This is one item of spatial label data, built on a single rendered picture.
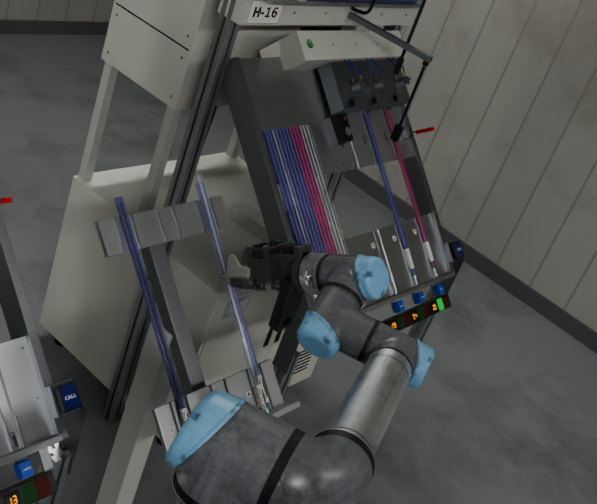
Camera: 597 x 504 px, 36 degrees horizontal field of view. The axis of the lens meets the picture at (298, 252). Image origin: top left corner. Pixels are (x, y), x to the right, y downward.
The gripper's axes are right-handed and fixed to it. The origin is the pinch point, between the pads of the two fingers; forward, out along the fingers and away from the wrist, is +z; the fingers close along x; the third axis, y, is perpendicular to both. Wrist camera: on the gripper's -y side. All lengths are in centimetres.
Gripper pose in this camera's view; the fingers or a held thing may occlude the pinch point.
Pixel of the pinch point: (228, 278)
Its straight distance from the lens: 177.1
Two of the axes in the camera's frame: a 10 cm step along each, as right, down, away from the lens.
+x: -6.2, 1.9, -7.6
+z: -7.8, -0.4, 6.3
